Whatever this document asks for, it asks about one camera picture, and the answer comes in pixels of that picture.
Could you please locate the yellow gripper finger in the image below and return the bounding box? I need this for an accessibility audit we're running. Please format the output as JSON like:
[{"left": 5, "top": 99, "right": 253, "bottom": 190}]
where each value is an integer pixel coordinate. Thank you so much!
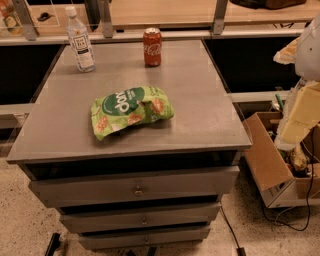
[{"left": 274, "top": 81, "right": 320, "bottom": 151}]

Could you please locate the red coke can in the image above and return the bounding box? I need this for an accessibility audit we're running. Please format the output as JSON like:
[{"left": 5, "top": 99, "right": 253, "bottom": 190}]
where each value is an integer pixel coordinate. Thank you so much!
[{"left": 143, "top": 27, "right": 162, "bottom": 67}]

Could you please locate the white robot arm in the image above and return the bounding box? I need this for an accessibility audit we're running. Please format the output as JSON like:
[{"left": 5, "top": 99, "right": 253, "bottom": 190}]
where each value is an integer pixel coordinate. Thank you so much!
[{"left": 273, "top": 15, "right": 320, "bottom": 151}]

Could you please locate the cardboard box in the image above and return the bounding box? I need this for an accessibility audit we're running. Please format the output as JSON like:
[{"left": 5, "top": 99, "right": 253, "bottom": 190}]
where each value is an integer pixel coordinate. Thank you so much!
[{"left": 244, "top": 112, "right": 320, "bottom": 208}]

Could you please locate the top grey drawer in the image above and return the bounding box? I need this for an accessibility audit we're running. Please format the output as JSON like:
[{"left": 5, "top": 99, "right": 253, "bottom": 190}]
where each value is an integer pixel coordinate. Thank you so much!
[{"left": 29, "top": 166, "right": 239, "bottom": 208}]

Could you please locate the grey drawer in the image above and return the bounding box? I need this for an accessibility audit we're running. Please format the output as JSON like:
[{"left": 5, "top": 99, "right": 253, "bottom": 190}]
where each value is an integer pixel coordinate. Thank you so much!
[
  {"left": 79, "top": 224, "right": 210, "bottom": 250},
  {"left": 29, "top": 166, "right": 239, "bottom": 208},
  {"left": 60, "top": 203, "right": 220, "bottom": 234}
]

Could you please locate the middle grey drawer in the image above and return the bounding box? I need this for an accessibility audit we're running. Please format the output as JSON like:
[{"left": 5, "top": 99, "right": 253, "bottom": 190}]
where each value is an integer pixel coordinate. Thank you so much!
[{"left": 60, "top": 203, "right": 220, "bottom": 234}]

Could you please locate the grey drawer cabinet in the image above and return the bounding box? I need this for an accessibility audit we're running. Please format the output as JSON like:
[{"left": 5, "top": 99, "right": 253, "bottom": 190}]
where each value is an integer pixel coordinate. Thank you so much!
[{"left": 8, "top": 40, "right": 251, "bottom": 238}]

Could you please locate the green chip bag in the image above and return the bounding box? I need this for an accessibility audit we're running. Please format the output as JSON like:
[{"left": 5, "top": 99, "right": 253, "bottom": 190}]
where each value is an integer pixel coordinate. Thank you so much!
[{"left": 91, "top": 86, "right": 174, "bottom": 140}]

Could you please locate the bottom grey drawer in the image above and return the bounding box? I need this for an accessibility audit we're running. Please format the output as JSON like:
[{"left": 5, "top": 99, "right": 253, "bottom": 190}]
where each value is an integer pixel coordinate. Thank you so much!
[{"left": 79, "top": 224, "right": 210, "bottom": 250}]

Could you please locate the clear plastic water bottle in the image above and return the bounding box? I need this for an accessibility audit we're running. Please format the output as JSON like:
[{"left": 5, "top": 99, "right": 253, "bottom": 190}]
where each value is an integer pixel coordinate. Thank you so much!
[{"left": 65, "top": 6, "right": 96, "bottom": 72}]

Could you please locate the green handled brush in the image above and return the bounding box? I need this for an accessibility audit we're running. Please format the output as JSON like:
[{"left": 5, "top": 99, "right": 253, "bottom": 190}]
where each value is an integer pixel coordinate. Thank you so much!
[{"left": 275, "top": 93, "right": 284, "bottom": 111}]

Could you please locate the black cable by box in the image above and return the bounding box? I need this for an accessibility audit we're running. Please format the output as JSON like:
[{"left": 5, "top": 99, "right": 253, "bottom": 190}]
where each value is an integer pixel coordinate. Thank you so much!
[{"left": 259, "top": 126, "right": 316, "bottom": 232}]

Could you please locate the black cable on floor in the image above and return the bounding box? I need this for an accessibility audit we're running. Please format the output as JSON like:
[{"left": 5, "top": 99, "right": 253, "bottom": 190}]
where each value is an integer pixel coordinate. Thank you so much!
[{"left": 219, "top": 206, "right": 248, "bottom": 256}]

